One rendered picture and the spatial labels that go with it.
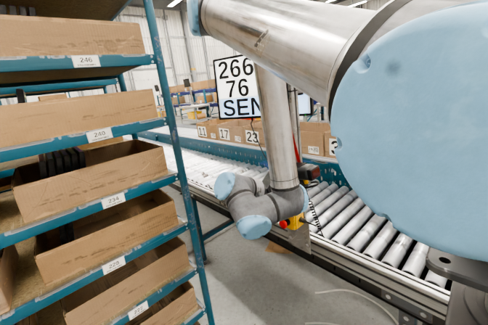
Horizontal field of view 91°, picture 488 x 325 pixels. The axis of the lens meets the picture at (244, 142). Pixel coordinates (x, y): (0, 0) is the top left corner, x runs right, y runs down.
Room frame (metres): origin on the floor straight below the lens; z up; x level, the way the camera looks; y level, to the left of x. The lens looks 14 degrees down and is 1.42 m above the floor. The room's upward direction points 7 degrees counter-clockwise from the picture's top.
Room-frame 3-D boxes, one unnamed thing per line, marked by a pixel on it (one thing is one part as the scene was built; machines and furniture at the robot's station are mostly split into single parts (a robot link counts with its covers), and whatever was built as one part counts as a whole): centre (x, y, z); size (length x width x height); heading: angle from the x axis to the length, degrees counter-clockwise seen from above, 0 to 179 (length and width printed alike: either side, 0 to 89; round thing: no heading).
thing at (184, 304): (0.82, 0.53, 0.59); 0.40 x 0.30 x 0.10; 128
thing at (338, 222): (1.07, -0.47, 0.72); 0.52 x 0.05 x 0.05; 130
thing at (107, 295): (0.82, 0.53, 0.79); 0.40 x 0.30 x 0.10; 131
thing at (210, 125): (2.64, 0.27, 0.96); 0.39 x 0.29 x 0.17; 41
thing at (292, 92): (0.95, -0.20, 1.11); 0.12 x 0.05 x 0.88; 40
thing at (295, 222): (0.89, -0.18, 0.84); 0.15 x 0.09 x 0.07; 40
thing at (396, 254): (0.87, -0.63, 0.72); 0.52 x 0.05 x 0.05; 130
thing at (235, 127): (2.34, 0.02, 0.96); 0.39 x 0.29 x 0.17; 40
